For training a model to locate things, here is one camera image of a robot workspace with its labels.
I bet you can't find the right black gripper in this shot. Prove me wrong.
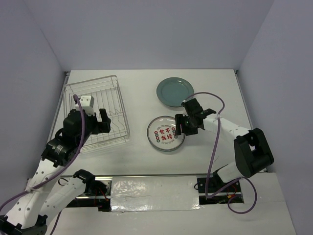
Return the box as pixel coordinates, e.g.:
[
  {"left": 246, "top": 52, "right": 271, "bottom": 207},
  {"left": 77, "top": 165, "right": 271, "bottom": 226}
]
[{"left": 175, "top": 113, "right": 199, "bottom": 136}]

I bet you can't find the metal base rail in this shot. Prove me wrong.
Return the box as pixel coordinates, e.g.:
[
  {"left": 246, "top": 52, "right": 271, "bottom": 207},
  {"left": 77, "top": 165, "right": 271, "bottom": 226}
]
[{"left": 67, "top": 175, "right": 244, "bottom": 212}]

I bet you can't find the teal green plate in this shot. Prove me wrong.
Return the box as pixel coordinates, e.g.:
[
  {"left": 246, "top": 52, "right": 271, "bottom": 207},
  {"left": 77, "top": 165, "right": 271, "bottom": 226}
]
[{"left": 156, "top": 77, "right": 194, "bottom": 107}]

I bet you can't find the wire dish rack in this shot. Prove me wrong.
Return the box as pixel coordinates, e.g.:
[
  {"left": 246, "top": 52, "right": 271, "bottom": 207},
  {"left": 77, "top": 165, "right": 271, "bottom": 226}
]
[{"left": 64, "top": 75, "right": 130, "bottom": 153}]

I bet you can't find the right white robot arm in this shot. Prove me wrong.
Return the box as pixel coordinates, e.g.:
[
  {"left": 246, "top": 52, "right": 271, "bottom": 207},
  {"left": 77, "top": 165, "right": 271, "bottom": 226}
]
[{"left": 175, "top": 98, "right": 274, "bottom": 191}]

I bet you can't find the white plate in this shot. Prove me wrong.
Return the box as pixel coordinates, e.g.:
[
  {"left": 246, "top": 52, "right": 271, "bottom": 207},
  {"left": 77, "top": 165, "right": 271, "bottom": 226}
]
[
  {"left": 147, "top": 116, "right": 185, "bottom": 148},
  {"left": 152, "top": 144, "right": 181, "bottom": 153}
]

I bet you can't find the silver foil sheet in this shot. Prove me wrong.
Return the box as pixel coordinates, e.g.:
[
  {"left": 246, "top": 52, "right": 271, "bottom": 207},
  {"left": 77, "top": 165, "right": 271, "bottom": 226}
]
[{"left": 111, "top": 176, "right": 200, "bottom": 212}]

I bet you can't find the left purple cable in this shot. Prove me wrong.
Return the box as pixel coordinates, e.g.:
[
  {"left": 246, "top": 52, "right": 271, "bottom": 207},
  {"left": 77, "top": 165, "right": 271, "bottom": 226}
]
[{"left": 0, "top": 94, "right": 86, "bottom": 235}]

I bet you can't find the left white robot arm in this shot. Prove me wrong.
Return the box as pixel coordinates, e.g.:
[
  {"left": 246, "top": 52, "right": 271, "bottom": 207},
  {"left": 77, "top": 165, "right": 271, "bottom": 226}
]
[{"left": 0, "top": 108, "right": 111, "bottom": 235}]

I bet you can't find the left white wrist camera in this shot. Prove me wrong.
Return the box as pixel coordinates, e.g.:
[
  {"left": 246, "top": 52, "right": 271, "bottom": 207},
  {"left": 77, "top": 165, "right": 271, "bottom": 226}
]
[{"left": 73, "top": 94, "right": 95, "bottom": 117}]

